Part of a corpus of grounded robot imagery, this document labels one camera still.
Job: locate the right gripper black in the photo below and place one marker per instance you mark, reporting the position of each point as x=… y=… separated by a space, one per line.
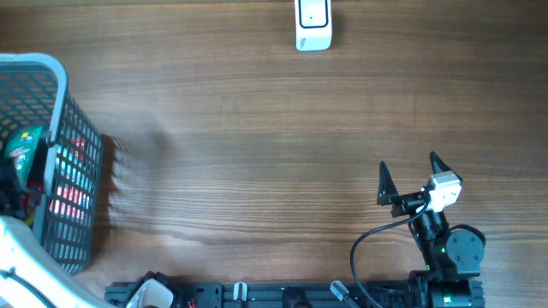
x=388 y=195

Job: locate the green 3M gloves packet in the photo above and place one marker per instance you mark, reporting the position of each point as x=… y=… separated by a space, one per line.
x=22 y=148

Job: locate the red yellow sauce bottle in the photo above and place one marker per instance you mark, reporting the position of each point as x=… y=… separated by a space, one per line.
x=32 y=201

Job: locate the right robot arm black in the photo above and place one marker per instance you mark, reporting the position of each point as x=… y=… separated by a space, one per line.
x=452 y=254

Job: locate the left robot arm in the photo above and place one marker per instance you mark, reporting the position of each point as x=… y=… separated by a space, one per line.
x=30 y=277

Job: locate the white barcode scanner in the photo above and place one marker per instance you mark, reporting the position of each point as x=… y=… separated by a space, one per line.
x=313 y=25

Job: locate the grey plastic mesh basket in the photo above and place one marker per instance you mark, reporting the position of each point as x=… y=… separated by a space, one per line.
x=35 y=92

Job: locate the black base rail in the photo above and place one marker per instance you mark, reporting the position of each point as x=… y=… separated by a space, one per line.
x=291 y=295

